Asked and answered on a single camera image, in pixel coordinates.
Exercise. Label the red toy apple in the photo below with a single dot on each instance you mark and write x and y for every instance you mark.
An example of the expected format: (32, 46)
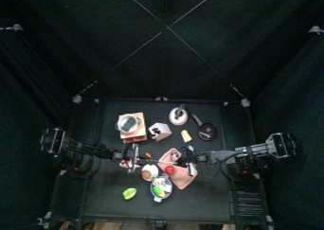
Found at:
(169, 169)

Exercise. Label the small orange toy piece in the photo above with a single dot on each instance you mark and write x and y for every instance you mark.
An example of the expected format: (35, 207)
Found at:
(148, 155)

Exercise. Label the toy frying pan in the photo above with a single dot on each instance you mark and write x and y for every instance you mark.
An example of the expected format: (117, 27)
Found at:
(208, 132)

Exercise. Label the green toy vegetable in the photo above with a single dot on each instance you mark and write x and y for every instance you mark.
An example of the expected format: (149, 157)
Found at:
(129, 193)

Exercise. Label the yellow toy cheese wedge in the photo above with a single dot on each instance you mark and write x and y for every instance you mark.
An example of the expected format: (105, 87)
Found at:
(186, 136)

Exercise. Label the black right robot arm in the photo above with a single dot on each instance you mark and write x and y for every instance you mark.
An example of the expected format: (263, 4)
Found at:
(249, 151)

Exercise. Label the white toy kettle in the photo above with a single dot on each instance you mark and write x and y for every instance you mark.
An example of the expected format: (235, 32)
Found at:
(178, 117)

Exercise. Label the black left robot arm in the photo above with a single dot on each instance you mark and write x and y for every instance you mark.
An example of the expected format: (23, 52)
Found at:
(85, 150)

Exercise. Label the small white plate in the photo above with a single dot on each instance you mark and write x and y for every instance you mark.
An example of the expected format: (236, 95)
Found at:
(152, 168)

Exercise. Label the toy cooking pot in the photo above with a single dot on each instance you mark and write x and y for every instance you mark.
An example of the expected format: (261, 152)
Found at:
(127, 123)

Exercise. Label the grey frame bracket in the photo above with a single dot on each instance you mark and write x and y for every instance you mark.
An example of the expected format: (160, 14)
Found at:
(245, 102)
(315, 29)
(77, 98)
(16, 27)

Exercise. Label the white text label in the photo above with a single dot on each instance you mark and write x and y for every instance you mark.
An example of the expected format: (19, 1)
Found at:
(249, 205)

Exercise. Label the red arched toy piece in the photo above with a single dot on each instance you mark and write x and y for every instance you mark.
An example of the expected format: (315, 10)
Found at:
(123, 163)

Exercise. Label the white toy food piece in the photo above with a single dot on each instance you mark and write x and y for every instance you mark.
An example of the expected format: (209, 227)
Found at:
(160, 181)

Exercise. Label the pink cutting board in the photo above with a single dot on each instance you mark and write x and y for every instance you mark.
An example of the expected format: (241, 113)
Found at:
(181, 180)

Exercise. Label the white toy knife block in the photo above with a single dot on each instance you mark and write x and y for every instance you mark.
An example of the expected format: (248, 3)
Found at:
(164, 131)

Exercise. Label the grey toy bowl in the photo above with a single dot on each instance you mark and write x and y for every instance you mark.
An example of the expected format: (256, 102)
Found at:
(166, 189)

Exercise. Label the wooden toy stove red front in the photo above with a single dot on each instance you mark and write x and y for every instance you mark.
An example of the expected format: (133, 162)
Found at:
(141, 134)

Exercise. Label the yellow green toy food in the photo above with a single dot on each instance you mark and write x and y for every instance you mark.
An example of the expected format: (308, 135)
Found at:
(158, 192)

